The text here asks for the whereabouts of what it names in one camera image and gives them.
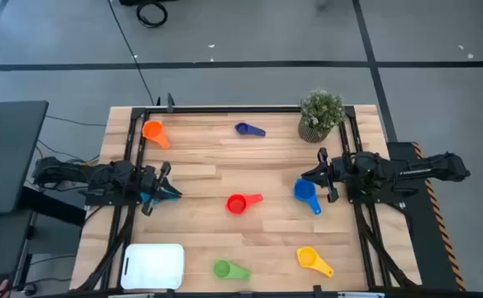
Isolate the red measuring cup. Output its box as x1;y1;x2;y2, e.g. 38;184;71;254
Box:
225;193;264;216

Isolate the potted plant in striped pot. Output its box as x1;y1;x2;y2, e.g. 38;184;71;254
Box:
297;89;346;145

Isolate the yellow measuring cup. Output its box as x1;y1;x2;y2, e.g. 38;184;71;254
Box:
296;246;336;278

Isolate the long black hanging cable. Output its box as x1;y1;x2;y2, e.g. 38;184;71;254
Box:
107;0;156;105

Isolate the teal measuring cup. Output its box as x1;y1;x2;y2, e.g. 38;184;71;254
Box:
139;190;181;205

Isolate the dark grey desk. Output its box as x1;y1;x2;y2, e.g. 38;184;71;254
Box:
0;100;50;216

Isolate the green measuring cup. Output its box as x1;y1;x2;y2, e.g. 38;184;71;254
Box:
213;259;252;281

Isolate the coiled black cable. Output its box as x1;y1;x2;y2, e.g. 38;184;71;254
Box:
136;1;169;29

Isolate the orange measuring cup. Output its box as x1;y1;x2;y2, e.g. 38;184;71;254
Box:
142;119;171;150

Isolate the thin black floor cable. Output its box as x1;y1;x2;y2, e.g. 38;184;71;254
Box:
44;114;108;127

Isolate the white plastic basket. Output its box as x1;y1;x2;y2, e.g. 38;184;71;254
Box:
119;243;186;291

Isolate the grey side table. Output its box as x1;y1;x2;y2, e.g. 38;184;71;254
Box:
0;209;35;298

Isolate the small navy measuring cup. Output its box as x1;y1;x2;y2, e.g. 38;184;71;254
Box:
234;122;267;138

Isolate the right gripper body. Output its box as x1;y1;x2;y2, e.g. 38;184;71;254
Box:
316;147;352;204

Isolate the blue measuring cup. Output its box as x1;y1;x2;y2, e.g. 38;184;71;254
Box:
293;178;322;216

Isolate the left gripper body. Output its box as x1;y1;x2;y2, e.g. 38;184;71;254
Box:
131;161;171;217

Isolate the black equipment box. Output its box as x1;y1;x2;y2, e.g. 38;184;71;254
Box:
118;0;178;7

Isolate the black hazard-striped floor mat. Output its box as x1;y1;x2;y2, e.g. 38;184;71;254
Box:
385;141;466;291

